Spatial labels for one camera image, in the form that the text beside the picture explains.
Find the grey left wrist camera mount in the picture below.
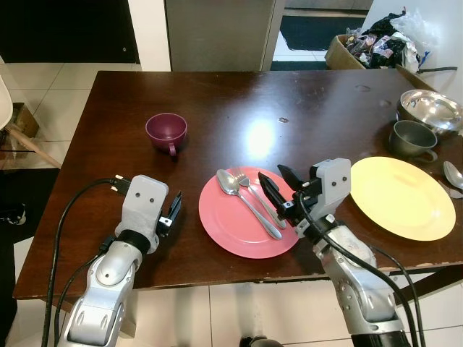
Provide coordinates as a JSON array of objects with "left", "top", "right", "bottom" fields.
[{"left": 116, "top": 175, "right": 169, "bottom": 236}]

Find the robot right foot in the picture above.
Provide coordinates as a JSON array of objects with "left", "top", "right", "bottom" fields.
[{"left": 239, "top": 334, "right": 284, "bottom": 347}]

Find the steel bowl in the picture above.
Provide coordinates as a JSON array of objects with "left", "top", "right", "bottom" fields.
[{"left": 397, "top": 89, "right": 463, "bottom": 136}]

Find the cardboard box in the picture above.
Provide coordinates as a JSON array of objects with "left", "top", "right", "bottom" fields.
[{"left": 326, "top": 33, "right": 438, "bottom": 91}]

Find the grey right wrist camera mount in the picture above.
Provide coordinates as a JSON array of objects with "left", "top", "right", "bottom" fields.
[{"left": 310, "top": 158, "right": 352, "bottom": 221}]

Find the steel spoon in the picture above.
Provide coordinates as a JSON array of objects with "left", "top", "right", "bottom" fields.
[
  {"left": 443, "top": 160, "right": 463, "bottom": 192},
  {"left": 216, "top": 169, "right": 283, "bottom": 241}
]

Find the yellow plate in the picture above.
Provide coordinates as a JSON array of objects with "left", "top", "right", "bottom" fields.
[{"left": 350, "top": 156, "right": 456, "bottom": 242}]

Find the purple cup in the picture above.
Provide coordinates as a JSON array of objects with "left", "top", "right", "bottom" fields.
[{"left": 145, "top": 113, "right": 188, "bottom": 157}]

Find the dark door mat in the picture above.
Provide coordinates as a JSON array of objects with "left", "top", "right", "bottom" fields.
[{"left": 279, "top": 14, "right": 370, "bottom": 52}]

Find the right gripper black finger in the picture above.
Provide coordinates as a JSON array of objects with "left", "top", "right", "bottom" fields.
[
  {"left": 279, "top": 165, "right": 305, "bottom": 191},
  {"left": 258, "top": 171, "right": 290, "bottom": 215}
]

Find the steel fork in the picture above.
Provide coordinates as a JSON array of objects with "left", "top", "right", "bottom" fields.
[
  {"left": 438, "top": 182, "right": 463, "bottom": 200},
  {"left": 235, "top": 171, "right": 288, "bottom": 231}
]

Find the pink plate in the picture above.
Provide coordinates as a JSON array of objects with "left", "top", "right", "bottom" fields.
[{"left": 199, "top": 167, "right": 301, "bottom": 259}]

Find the small brown box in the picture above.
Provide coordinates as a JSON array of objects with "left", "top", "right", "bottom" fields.
[{"left": 10, "top": 103, "right": 41, "bottom": 140}]

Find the black door panel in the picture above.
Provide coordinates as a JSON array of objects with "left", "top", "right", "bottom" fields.
[{"left": 0, "top": 0, "right": 140, "bottom": 64}]

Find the grey door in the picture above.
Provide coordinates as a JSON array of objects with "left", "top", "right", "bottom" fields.
[{"left": 165, "top": 0, "right": 286, "bottom": 72}]

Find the clear white plastic bag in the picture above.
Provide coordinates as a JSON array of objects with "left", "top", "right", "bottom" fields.
[{"left": 391, "top": 7, "right": 439, "bottom": 57}]

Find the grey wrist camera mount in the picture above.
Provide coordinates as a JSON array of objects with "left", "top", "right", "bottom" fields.
[
  {"left": 116, "top": 175, "right": 169, "bottom": 236},
  {"left": 310, "top": 158, "right": 352, "bottom": 221}
]

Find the grey cup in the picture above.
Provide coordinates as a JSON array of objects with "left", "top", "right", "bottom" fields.
[{"left": 389, "top": 120, "right": 440, "bottom": 163}]

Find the black rubbish bag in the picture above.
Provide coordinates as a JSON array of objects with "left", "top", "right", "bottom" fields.
[{"left": 346, "top": 11, "right": 422, "bottom": 70}]

